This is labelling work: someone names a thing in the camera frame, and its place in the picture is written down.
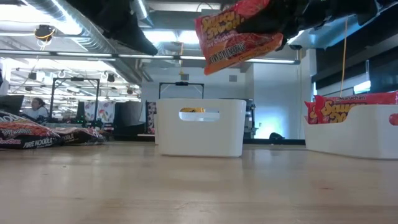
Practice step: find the dark patterned panel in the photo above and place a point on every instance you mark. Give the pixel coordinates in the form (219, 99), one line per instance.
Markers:
(150, 118)

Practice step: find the grey wall vent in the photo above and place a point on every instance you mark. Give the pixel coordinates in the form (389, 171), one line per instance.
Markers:
(233, 78)
(184, 77)

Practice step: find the colourful patterned cloth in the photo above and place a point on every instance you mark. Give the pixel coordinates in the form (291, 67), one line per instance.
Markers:
(105, 112)

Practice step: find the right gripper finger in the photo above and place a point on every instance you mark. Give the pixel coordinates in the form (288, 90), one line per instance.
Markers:
(287, 39)
(273, 18)

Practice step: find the black Fire Noodle packet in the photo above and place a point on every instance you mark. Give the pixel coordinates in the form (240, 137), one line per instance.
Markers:
(28, 130)
(81, 137)

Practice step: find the silver ceiling duct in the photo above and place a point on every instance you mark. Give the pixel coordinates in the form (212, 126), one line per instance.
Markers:
(71, 21)

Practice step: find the black metal table frame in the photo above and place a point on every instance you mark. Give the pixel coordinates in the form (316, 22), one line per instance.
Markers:
(280, 142)

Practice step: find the yellow Maruchan ramen packet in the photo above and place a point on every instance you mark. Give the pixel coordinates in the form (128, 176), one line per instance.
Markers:
(192, 109)

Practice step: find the ceiling light strip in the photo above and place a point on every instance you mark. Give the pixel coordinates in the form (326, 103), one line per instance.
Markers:
(77, 54)
(270, 60)

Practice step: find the black monitor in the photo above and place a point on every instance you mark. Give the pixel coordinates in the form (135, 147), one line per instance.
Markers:
(12, 104)

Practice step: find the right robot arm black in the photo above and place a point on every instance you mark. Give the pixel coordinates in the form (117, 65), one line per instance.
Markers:
(368, 7)

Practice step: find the person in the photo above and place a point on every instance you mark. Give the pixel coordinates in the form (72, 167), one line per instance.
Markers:
(37, 110)

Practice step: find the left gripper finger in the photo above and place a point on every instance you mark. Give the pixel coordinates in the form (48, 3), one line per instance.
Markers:
(136, 37)

